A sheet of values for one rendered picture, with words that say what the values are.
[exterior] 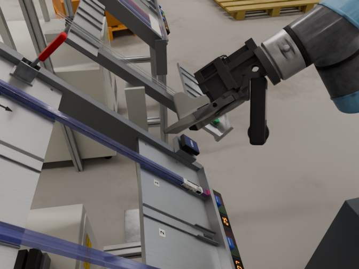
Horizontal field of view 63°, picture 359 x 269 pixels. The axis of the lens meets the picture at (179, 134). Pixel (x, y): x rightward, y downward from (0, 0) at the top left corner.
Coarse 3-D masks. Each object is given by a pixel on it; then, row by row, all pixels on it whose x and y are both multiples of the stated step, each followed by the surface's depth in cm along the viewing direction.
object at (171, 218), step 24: (144, 144) 64; (144, 168) 58; (168, 168) 65; (144, 192) 54; (168, 192) 59; (192, 192) 65; (144, 216) 50; (168, 216) 54; (192, 216) 60; (144, 240) 46; (168, 240) 50; (192, 240) 55; (168, 264) 46; (192, 264) 51; (216, 264) 56
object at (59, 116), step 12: (0, 84) 43; (12, 96) 45; (24, 96) 45; (36, 108) 46; (48, 108) 47; (60, 120) 49; (72, 120) 50; (84, 132) 51; (96, 132) 52; (108, 144) 53; (120, 144) 55; (132, 156) 56; (156, 168) 59; (180, 180) 63; (204, 192) 67
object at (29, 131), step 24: (0, 72) 46; (0, 96) 43; (48, 96) 51; (0, 120) 41; (24, 120) 44; (48, 120) 47; (0, 144) 38; (24, 144) 41; (0, 168) 36; (24, 168) 38; (0, 192) 34; (24, 192) 36; (0, 216) 32; (24, 216) 34; (0, 240) 31; (0, 264) 29
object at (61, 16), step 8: (56, 16) 63; (64, 16) 64; (72, 24) 64; (80, 32) 66; (88, 32) 67; (96, 40) 67; (104, 48) 69; (112, 48) 70; (120, 56) 71; (128, 64) 72; (144, 72) 74; (152, 80) 76; (168, 88) 79; (216, 120) 89
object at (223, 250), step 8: (200, 176) 73; (200, 184) 72; (208, 184) 70; (208, 200) 67; (208, 208) 66; (216, 208) 65; (208, 216) 65; (216, 216) 63; (216, 224) 62; (216, 232) 61; (224, 232) 61; (216, 240) 60; (224, 240) 59; (216, 248) 59; (224, 248) 58; (224, 256) 57; (224, 264) 56; (232, 264) 56
